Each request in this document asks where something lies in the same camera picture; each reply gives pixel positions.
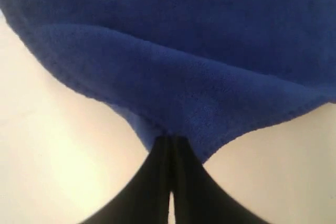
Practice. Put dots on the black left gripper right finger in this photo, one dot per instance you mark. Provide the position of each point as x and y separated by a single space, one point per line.
197 197

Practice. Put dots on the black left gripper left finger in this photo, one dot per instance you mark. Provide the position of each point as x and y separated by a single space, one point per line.
146 197

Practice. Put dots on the blue terry towel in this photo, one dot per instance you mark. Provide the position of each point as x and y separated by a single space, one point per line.
210 70

